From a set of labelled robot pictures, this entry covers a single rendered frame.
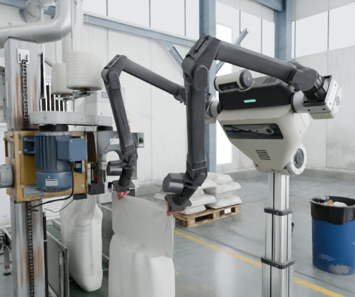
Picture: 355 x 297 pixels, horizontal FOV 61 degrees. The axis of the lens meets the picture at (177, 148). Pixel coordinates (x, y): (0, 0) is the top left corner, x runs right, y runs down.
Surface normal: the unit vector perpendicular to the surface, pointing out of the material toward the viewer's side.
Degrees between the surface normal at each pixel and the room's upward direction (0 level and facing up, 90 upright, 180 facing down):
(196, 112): 118
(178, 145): 90
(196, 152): 113
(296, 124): 90
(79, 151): 90
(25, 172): 90
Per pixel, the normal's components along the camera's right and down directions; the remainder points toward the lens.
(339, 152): -0.77, 0.04
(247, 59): 0.35, 0.46
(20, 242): 0.63, 0.04
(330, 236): -0.56, 0.10
